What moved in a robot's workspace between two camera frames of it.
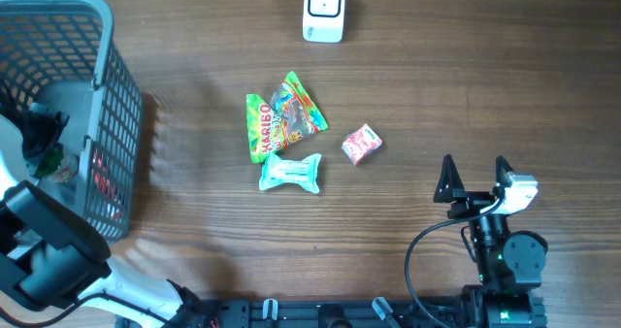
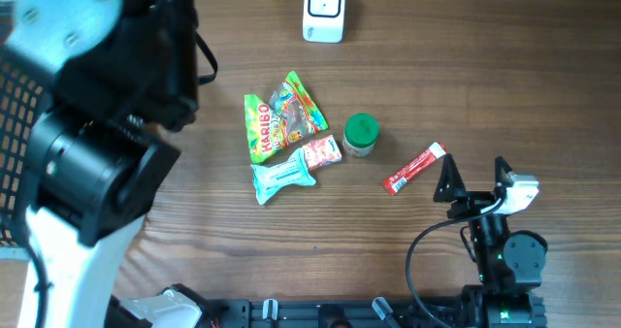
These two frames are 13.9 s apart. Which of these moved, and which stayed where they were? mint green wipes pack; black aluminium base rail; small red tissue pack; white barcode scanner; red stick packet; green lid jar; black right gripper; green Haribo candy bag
Moved: mint green wipes pack; small red tissue pack; red stick packet; green lid jar
Stayed: green Haribo candy bag; black aluminium base rail; black right gripper; white barcode scanner
